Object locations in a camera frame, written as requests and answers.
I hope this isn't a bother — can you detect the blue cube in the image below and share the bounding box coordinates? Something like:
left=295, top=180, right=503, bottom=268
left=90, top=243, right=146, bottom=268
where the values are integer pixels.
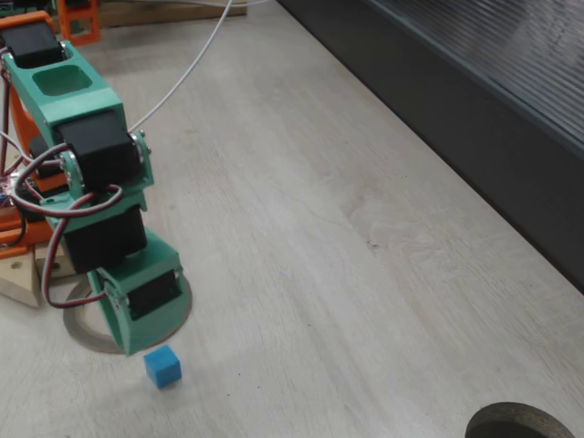
left=143, top=344, right=183, bottom=390

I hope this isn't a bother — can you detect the orange leader robot arm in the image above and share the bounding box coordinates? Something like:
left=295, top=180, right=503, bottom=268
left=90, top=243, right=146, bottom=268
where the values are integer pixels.
left=49, top=0, right=100, bottom=47

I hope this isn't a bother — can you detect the pale wooden plank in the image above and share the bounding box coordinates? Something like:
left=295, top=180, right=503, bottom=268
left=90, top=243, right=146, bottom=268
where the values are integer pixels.
left=0, top=254, right=42, bottom=308

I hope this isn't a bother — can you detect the red controller board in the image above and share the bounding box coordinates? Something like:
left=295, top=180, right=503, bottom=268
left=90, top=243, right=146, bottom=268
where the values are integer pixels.
left=0, top=172, right=23, bottom=209

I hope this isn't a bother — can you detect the grey translucent desk partition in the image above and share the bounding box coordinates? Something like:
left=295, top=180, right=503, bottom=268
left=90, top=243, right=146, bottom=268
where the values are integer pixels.
left=277, top=0, right=584, bottom=296

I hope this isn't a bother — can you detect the grey ring of tape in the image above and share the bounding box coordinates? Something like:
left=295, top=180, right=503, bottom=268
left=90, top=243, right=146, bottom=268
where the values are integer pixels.
left=62, top=273, right=193, bottom=356

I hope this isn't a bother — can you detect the orange board mount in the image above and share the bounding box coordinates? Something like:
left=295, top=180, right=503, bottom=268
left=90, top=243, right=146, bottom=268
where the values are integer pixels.
left=0, top=203, right=29, bottom=259

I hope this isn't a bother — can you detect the white USB cable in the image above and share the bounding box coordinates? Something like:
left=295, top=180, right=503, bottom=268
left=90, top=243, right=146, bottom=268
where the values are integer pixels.
left=129, top=0, right=270, bottom=133

